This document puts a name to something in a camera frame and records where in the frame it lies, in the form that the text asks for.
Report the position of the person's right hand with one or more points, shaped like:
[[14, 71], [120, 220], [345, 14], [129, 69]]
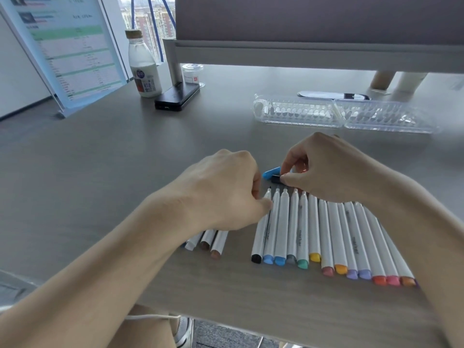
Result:
[[333, 170]]

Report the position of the person's left hand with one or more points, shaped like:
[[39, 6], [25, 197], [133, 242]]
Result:
[[217, 192]]

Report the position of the brown-ended white marker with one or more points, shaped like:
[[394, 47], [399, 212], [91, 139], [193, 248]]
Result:
[[206, 240]]

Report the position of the tan-ended white marker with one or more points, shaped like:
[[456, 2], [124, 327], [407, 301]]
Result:
[[218, 246]]

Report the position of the sky-blue marker cap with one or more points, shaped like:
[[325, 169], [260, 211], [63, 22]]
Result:
[[270, 173]]

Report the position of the black-ended white marker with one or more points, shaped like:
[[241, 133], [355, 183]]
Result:
[[259, 242]]

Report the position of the clear plastic marker case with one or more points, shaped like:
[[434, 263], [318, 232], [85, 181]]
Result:
[[301, 112]]

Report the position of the sky-blue-ended white marker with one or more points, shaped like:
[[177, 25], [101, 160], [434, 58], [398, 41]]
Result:
[[272, 231], [282, 231]]

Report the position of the orange-tipped white marker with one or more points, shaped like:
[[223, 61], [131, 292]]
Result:
[[336, 239]]

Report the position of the set of red-toned markers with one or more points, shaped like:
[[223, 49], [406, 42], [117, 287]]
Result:
[[348, 239]]

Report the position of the mint-ended white marker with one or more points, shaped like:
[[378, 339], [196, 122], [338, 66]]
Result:
[[303, 235]]

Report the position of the red-tipped white marker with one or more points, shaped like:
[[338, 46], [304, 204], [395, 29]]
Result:
[[369, 246]]

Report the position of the pink-ended white marker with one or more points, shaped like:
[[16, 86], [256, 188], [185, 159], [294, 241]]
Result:
[[382, 250]]

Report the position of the person's left forearm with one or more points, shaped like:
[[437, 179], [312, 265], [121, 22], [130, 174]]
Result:
[[79, 275]]

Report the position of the person's right forearm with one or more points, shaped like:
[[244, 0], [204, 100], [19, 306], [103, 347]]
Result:
[[427, 231]]

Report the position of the person's bare leg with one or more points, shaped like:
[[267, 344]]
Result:
[[145, 333]]

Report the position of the brown paper cup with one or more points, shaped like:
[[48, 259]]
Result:
[[382, 81]]

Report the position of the black rectangular power bank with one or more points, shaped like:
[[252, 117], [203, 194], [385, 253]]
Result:
[[177, 97]]

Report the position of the white paper cup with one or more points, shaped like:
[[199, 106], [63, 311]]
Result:
[[409, 82]]

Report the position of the small clear jar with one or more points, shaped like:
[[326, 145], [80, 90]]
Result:
[[192, 74]]

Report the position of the white milk bottle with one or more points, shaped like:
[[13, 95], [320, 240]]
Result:
[[145, 76]]

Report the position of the white paper slip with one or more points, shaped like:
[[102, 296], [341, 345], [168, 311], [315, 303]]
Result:
[[457, 84]]

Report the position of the grey desk divider shelf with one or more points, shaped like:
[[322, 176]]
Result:
[[326, 18]]

